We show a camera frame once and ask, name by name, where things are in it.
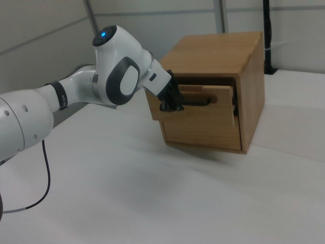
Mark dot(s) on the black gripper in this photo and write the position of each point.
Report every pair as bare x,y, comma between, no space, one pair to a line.
168,91

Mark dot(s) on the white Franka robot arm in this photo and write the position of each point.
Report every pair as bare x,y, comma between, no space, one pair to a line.
114,58

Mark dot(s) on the wooden drawer with slot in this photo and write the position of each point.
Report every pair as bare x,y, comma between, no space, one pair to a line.
203,137

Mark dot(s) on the wooden cabinet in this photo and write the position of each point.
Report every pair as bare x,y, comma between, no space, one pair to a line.
215,56

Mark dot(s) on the black stand pole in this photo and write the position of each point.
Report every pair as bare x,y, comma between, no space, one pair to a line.
267,38

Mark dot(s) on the grey partition post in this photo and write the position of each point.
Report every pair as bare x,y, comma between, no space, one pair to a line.
221,15
91,15

